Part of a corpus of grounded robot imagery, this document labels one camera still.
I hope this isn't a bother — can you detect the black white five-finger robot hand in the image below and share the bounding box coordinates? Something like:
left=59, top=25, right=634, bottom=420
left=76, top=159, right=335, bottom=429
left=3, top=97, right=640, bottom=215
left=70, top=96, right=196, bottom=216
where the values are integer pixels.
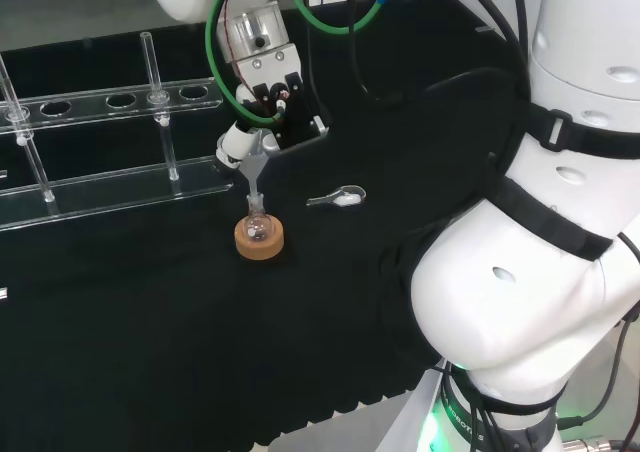
left=212, top=70, right=332, bottom=174

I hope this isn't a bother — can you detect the clear plastic funnel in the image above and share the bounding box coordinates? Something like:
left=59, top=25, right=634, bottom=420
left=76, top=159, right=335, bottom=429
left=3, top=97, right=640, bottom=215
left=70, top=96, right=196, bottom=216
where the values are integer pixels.
left=238, top=153, right=267, bottom=199

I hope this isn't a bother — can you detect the glass weighing funnel with powder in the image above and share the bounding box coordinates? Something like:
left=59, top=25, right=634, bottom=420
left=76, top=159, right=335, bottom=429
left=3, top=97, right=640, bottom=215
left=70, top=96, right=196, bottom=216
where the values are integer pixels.
left=305, top=183, right=368, bottom=210

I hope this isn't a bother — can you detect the small glass round-bottom flask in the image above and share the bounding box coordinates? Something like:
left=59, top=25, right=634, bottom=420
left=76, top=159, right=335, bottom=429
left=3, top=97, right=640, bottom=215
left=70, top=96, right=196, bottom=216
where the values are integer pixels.
left=242, top=193, right=277, bottom=246

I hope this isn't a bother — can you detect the clear acrylic funnel stand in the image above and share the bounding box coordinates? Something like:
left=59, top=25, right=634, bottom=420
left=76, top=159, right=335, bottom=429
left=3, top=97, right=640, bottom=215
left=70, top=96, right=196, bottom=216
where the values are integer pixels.
left=0, top=31, right=235, bottom=232

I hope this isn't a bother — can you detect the black bench cloth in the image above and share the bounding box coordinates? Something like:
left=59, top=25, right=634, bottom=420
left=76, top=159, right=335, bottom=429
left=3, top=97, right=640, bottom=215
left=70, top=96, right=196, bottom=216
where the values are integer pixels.
left=0, top=0, right=532, bottom=449

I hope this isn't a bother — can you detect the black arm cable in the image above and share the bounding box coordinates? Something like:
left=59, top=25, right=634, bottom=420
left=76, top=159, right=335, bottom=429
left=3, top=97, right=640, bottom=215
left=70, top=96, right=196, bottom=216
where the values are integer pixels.
left=342, top=0, right=532, bottom=111

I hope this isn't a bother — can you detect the green cable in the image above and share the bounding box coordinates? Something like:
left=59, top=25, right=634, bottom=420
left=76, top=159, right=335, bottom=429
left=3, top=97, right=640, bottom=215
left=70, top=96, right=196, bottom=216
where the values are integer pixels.
left=205, top=0, right=389, bottom=128

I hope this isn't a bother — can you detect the round cork ring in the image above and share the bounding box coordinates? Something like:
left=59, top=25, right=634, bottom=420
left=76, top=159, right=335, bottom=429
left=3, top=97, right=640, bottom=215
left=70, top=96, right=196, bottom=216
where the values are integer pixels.
left=233, top=214, right=286, bottom=262

